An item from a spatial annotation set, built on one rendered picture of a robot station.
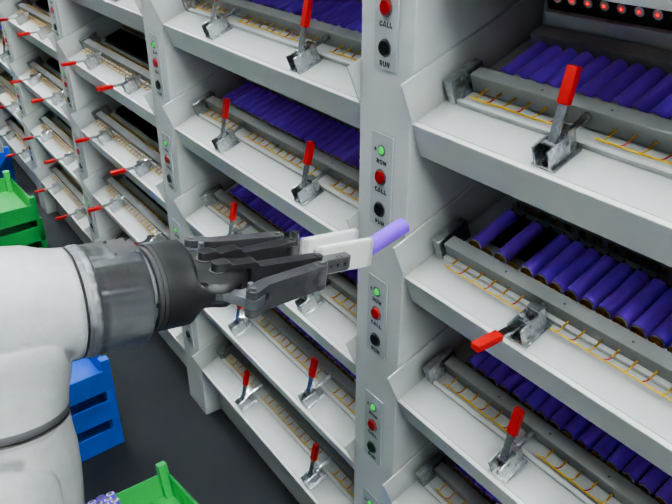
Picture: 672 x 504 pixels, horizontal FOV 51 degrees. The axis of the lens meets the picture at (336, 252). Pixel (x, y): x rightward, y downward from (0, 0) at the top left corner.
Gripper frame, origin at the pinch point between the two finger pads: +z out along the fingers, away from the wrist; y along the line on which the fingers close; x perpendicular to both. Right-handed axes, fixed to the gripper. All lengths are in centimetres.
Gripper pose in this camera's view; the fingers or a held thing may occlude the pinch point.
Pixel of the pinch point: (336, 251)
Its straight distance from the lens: 70.7
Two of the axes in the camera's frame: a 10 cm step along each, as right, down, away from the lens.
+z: 8.0, -1.5, 5.8
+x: -1.1, 9.1, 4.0
